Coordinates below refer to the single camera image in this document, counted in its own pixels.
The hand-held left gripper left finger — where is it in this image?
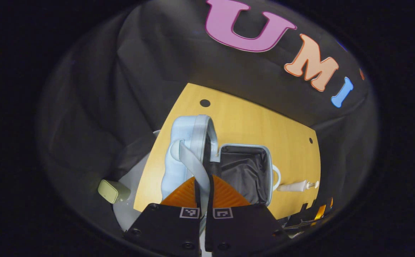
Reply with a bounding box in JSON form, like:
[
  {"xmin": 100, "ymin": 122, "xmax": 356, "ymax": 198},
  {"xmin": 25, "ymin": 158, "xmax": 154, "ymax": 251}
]
[{"xmin": 124, "ymin": 175, "xmax": 203, "ymax": 256}]

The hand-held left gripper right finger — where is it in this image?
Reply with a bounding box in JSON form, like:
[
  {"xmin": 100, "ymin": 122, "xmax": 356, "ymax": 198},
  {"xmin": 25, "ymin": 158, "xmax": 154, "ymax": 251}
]
[{"xmin": 205, "ymin": 174, "xmax": 290, "ymax": 255}]

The white squeeze tube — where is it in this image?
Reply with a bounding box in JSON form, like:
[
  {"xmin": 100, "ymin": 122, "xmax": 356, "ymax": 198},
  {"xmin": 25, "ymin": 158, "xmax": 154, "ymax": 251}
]
[{"xmin": 277, "ymin": 180, "xmax": 308, "ymax": 192}]

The light blue suitcase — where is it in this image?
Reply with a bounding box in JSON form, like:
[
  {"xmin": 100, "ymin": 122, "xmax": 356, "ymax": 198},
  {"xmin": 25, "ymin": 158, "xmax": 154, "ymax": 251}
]
[{"xmin": 160, "ymin": 114, "xmax": 282, "ymax": 218}]

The pale green box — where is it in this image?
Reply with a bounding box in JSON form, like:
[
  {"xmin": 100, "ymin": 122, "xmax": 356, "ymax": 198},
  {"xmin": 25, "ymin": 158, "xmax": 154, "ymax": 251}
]
[{"xmin": 98, "ymin": 180, "xmax": 131, "ymax": 204}]

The black backdrop cloth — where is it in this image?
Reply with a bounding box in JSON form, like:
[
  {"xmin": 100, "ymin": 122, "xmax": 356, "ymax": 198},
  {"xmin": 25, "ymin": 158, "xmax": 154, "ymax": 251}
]
[{"xmin": 38, "ymin": 0, "xmax": 377, "ymax": 229}]

